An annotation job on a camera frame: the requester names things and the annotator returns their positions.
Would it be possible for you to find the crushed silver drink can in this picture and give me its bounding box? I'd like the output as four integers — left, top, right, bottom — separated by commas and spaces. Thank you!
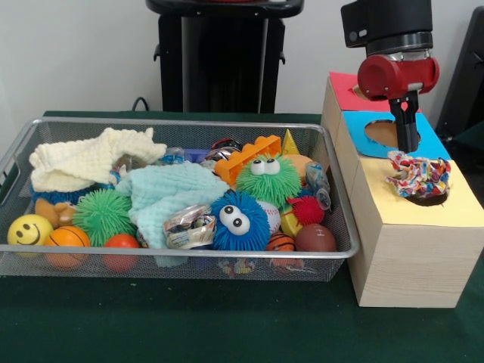
163, 203, 217, 250

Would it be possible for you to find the wooden box with three holes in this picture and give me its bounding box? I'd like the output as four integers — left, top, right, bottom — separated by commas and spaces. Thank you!
321, 71, 484, 308

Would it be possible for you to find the light blue cloth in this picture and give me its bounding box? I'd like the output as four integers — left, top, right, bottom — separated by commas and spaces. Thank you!
115, 162, 231, 250

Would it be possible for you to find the small red-orange ball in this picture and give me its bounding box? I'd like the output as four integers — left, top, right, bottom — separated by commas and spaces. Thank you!
102, 233, 141, 273

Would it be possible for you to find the cream cloth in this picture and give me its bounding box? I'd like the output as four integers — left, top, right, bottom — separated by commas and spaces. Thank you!
29, 127, 167, 192

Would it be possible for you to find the blue spiky toy with eyes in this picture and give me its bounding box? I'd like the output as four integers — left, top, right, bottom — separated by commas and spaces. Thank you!
209, 191, 271, 251

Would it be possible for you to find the brown toy football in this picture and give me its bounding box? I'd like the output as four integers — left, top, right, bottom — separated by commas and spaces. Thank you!
294, 223, 337, 253

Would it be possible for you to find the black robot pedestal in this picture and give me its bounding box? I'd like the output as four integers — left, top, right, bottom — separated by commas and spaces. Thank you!
145, 0, 306, 113

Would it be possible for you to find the green spiky toy with eyes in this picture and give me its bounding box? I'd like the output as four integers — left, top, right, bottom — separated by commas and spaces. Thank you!
236, 153, 303, 208

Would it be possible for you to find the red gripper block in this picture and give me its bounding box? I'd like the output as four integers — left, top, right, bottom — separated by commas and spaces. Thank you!
357, 54, 441, 153

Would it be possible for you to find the clear mesh bin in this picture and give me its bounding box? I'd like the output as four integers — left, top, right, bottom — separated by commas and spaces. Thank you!
0, 116, 360, 283

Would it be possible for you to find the orange toothed toy block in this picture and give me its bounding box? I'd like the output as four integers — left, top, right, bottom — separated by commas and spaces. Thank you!
214, 135, 283, 186

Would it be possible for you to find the dark green table cloth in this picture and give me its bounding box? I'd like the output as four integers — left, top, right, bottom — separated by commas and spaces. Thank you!
445, 119, 484, 213
0, 110, 484, 363

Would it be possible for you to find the multicolour patterned cloth scrap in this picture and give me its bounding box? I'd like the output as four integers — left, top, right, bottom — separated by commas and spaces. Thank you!
384, 150, 453, 200

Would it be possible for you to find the orange toy basketball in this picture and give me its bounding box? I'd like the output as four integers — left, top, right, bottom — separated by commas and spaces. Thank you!
44, 225, 92, 270

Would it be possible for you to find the black flat stand bar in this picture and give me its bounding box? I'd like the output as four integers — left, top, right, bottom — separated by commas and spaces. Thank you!
434, 6, 484, 133

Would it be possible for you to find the yellow smiley ball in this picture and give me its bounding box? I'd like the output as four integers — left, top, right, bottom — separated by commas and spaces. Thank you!
7, 214, 54, 247

